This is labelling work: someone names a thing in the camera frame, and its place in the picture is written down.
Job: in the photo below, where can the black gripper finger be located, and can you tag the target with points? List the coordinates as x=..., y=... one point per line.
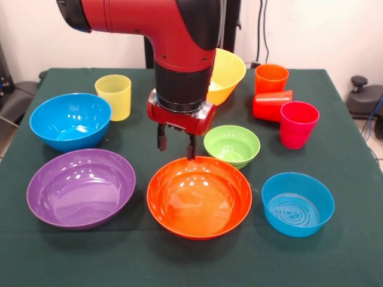
x=162, y=140
x=191, y=148

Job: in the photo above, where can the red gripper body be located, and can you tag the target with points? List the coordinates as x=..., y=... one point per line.
x=197, y=121

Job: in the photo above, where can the light orange bowl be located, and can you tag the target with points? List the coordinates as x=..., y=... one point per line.
x=227, y=71

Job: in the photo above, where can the red cup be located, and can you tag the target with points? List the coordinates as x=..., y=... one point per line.
x=266, y=107

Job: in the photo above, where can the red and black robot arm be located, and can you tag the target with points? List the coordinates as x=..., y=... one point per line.
x=167, y=27

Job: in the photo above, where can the green bowl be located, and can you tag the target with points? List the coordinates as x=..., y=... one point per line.
x=232, y=148

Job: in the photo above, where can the wide orange-red bowl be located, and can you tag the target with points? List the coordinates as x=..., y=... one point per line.
x=197, y=203

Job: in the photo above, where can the yellow cup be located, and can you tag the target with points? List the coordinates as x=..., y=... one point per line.
x=115, y=101

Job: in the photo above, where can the black power plug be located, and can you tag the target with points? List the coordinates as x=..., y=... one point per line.
x=255, y=64

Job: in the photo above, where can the orange cup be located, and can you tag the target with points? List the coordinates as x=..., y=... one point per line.
x=270, y=82

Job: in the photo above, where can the deep blue bowl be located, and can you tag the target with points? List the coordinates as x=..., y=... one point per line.
x=68, y=119

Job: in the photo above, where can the purple bowl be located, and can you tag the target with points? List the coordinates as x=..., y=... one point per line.
x=80, y=194

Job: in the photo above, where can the pink cup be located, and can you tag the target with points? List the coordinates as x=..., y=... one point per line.
x=297, y=131

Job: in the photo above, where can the dark green tablecloth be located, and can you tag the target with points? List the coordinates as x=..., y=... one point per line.
x=167, y=257

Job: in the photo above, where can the small blue ringed bowl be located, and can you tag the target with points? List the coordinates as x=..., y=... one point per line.
x=299, y=209

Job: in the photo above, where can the grey floor equipment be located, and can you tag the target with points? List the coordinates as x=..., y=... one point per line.
x=18, y=98

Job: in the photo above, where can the grey machine base with knob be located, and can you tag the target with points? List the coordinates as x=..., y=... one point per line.
x=365, y=101

